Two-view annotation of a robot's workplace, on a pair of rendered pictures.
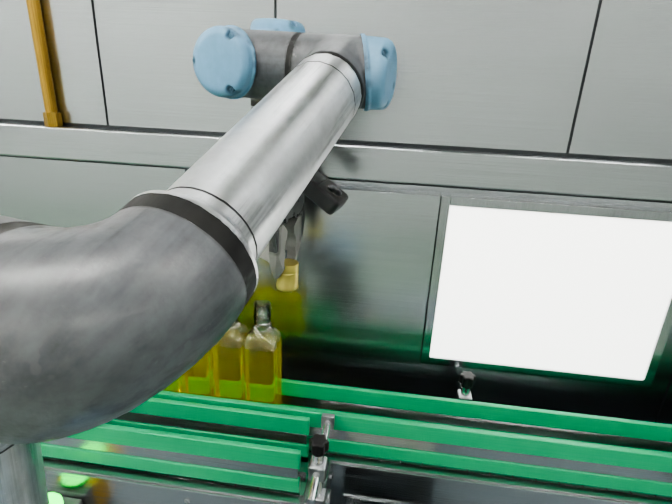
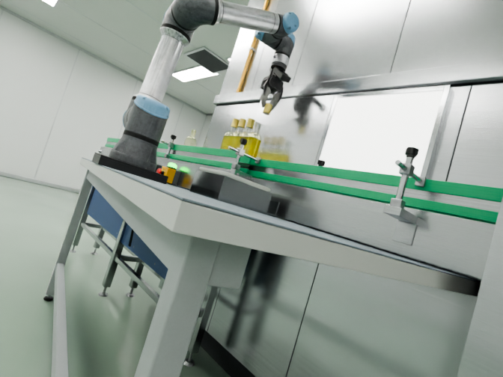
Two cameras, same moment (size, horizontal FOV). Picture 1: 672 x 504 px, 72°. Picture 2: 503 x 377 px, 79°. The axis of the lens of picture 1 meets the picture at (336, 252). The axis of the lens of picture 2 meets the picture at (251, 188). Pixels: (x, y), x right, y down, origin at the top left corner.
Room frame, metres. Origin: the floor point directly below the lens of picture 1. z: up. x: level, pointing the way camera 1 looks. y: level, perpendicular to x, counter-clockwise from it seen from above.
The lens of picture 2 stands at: (-0.31, -0.84, 0.76)
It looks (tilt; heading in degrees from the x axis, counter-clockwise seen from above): 3 degrees up; 41
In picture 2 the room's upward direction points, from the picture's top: 17 degrees clockwise
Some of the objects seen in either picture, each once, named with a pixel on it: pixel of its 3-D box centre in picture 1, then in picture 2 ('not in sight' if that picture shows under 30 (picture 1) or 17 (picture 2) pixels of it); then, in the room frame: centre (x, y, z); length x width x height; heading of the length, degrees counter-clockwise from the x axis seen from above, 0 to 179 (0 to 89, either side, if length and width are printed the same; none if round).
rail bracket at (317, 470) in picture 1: (320, 460); (243, 155); (0.56, 0.01, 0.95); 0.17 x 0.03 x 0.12; 173
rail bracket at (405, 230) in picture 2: not in sight; (403, 194); (0.48, -0.63, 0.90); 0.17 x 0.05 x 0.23; 173
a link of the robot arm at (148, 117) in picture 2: not in sight; (148, 117); (0.19, 0.13, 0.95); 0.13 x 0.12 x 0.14; 72
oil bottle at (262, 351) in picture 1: (263, 379); (248, 155); (0.70, 0.12, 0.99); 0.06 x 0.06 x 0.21; 83
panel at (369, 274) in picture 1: (419, 281); (322, 133); (0.80, -0.16, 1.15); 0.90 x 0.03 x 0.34; 83
